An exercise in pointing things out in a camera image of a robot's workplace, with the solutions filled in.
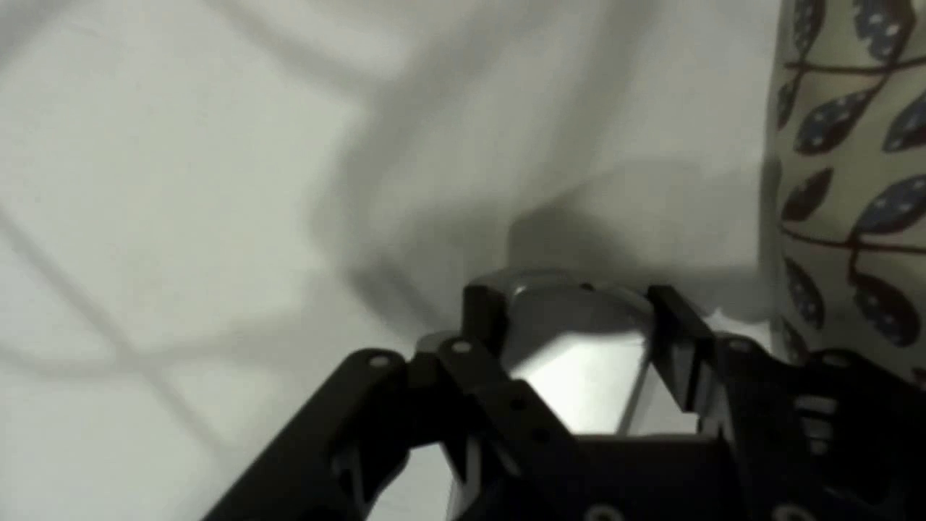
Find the grey silver remote control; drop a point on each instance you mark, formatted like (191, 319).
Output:
(581, 367)

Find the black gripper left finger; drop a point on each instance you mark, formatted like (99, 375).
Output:
(407, 445)

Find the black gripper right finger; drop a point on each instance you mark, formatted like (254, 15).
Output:
(819, 445)

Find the white sofa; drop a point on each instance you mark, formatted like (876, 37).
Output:
(191, 145)

